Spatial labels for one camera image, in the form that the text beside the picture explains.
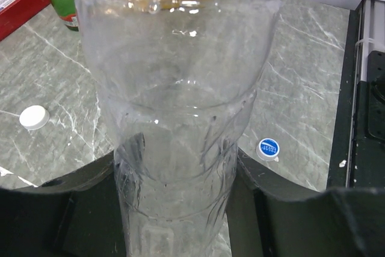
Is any red box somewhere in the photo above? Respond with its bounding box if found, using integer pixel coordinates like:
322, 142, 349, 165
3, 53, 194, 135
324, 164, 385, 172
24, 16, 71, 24
1, 0, 51, 40

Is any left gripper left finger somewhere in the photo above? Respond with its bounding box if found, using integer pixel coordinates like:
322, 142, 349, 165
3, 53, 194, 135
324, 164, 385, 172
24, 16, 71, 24
1, 152, 126, 256

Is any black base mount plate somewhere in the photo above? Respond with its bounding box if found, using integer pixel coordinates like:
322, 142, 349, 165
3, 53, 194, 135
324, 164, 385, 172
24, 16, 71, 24
326, 0, 385, 191

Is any aluminium rail frame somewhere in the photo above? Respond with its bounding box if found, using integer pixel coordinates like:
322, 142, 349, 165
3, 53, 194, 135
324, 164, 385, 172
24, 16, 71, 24
346, 0, 372, 188

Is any blue bottle cap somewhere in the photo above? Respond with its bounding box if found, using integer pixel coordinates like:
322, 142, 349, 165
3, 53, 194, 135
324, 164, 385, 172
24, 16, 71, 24
256, 138, 280, 162

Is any clear plastic bottle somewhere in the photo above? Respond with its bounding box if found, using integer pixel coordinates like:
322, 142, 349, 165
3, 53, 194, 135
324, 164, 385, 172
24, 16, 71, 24
75, 0, 280, 256

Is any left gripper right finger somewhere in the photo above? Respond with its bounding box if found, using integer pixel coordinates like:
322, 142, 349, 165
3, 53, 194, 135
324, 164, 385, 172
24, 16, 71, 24
228, 151, 384, 256

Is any white bottle cap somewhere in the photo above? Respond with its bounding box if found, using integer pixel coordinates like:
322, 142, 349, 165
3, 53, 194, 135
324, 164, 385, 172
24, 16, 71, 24
19, 105, 49, 131

